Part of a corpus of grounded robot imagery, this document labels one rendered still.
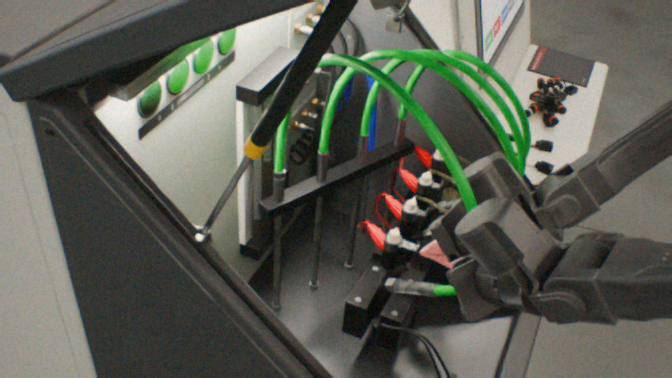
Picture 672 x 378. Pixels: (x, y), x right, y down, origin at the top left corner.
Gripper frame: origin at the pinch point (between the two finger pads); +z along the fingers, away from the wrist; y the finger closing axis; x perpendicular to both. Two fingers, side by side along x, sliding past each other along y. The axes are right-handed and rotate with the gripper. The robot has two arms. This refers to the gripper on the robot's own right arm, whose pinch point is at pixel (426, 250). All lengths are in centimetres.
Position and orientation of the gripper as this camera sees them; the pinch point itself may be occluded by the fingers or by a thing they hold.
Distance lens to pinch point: 107.1
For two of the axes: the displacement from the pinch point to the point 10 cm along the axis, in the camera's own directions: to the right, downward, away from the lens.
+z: -5.8, 2.5, 7.7
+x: -6.2, 4.8, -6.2
